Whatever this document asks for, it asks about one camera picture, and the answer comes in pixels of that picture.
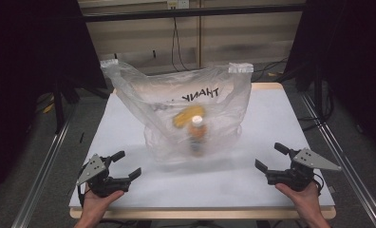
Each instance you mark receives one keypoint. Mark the person's right hand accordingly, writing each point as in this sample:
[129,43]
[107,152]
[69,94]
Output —
[304,201]

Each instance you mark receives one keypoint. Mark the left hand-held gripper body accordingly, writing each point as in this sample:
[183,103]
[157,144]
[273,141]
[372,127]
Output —
[96,172]

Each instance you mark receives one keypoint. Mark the orange drink bottle white cap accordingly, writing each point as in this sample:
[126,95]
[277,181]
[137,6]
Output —
[197,136]

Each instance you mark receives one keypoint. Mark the yellow banana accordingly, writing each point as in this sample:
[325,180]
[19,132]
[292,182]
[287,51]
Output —
[186,115]

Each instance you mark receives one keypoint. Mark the clear plastic bag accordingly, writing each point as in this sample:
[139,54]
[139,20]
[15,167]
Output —
[145,95]

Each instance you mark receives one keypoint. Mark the black curtain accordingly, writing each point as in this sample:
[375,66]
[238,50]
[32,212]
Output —
[24,79]
[350,63]

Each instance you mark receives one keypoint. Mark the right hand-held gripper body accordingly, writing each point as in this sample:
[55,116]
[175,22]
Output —
[298,174]

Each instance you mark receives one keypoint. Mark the black horizontal bar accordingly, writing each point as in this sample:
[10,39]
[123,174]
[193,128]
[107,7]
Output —
[189,12]

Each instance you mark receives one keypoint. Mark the black metal stand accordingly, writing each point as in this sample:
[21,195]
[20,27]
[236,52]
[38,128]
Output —
[59,107]

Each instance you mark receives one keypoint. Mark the white wall socket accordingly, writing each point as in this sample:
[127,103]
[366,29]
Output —
[177,3]

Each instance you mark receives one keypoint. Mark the person's left hand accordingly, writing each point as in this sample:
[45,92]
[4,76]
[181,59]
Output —
[96,205]

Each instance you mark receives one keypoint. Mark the aluminium floor rail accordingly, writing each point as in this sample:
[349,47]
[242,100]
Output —
[46,164]
[344,164]

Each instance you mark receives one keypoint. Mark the small black floor item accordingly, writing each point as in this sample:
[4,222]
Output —
[82,137]

